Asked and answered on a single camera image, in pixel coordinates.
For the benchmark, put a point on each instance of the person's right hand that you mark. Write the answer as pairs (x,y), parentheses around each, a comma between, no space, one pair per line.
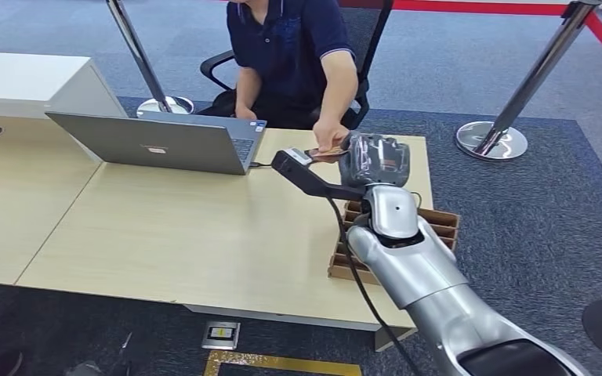
(245,112)

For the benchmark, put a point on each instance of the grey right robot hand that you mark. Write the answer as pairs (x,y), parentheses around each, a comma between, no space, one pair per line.
(376,161)

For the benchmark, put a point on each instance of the person's left hand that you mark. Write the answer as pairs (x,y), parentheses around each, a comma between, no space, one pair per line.
(329,136)

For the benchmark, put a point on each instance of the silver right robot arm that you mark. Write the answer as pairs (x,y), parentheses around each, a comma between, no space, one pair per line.
(425,275)

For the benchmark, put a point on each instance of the person's right forearm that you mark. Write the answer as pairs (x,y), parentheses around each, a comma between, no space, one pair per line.
(248,88)

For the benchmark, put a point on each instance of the person's left forearm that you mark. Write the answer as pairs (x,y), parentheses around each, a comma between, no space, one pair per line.
(338,98)

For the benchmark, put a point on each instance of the person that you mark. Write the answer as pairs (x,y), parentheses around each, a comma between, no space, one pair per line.
(290,46)

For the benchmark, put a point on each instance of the brown cardboard card holder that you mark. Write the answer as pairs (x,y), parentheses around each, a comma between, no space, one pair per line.
(444,223)

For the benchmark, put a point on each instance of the grey laptop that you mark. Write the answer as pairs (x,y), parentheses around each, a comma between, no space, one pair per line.
(150,145)

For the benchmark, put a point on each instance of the black office chair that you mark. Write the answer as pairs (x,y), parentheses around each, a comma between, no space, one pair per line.
(373,36)

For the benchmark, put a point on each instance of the white cabinet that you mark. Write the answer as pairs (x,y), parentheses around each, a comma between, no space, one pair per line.
(26,78)

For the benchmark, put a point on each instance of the metal floor socket box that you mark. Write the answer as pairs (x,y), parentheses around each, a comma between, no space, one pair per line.
(221,334)

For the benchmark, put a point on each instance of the grey object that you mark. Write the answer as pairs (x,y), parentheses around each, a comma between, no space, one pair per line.
(84,370)

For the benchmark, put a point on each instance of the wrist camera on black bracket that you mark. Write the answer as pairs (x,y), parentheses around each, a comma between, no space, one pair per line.
(306,176)

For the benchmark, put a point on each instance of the chrome stanchion post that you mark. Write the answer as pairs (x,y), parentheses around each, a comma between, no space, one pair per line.
(529,83)
(140,57)

